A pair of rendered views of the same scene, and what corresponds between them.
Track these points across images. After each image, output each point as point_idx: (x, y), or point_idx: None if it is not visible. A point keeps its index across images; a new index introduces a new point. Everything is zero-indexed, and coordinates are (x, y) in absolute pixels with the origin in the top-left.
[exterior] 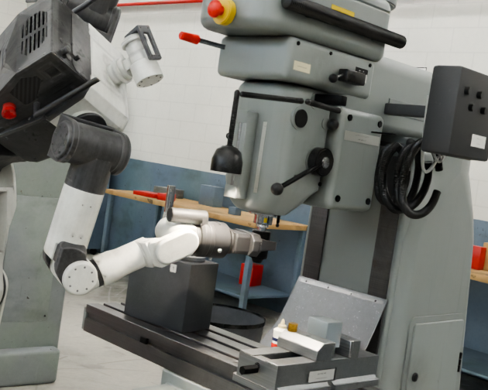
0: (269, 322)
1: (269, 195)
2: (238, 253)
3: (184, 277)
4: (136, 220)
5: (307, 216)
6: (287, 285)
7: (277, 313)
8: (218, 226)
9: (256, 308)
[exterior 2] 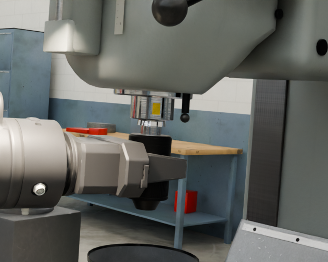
0: (207, 248)
1: (156, 37)
2: (92, 192)
3: (3, 248)
4: None
5: (237, 139)
6: (223, 210)
7: (215, 238)
8: (32, 128)
9: (193, 234)
